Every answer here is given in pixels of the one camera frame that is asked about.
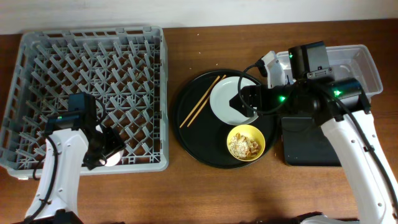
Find white round plate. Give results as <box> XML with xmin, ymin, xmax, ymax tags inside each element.
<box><xmin>210</xmin><ymin>77</ymin><xmax>258</xmax><ymax>126</ymax></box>

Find pink plastic cup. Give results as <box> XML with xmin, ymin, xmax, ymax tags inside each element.
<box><xmin>101</xmin><ymin>150</ymin><xmax>123</xmax><ymax>167</ymax></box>

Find wooden chopstick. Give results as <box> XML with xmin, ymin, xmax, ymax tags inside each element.
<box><xmin>179</xmin><ymin>76</ymin><xmax>220</xmax><ymax>128</ymax></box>
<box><xmin>187</xmin><ymin>75</ymin><xmax>226</xmax><ymax>127</ymax></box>

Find yellow bowl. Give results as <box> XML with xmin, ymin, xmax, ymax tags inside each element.
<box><xmin>226</xmin><ymin>124</ymin><xmax>266</xmax><ymax>162</ymax></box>

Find food scraps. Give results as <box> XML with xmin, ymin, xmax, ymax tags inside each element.
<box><xmin>228</xmin><ymin>133</ymin><xmax>261</xmax><ymax>160</ymax></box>

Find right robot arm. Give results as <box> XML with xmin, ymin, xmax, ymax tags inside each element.
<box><xmin>229</xmin><ymin>42</ymin><xmax>397</xmax><ymax>223</ymax></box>

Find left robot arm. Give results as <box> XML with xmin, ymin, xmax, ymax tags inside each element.
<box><xmin>23</xmin><ymin>93</ymin><xmax>126</xmax><ymax>223</ymax></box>

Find grey plastic dishwasher rack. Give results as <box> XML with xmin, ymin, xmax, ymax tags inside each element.
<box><xmin>1</xmin><ymin>26</ymin><xmax>169</xmax><ymax>180</ymax></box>

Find round black tray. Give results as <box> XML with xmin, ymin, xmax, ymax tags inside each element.
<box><xmin>171</xmin><ymin>69</ymin><xmax>279</xmax><ymax>169</ymax></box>

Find black rectangular bin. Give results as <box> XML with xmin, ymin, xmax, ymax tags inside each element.
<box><xmin>281</xmin><ymin>116</ymin><xmax>341</xmax><ymax>167</ymax></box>

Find clear plastic bin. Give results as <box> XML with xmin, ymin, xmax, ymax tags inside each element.
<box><xmin>275</xmin><ymin>45</ymin><xmax>383</xmax><ymax>100</ymax></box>

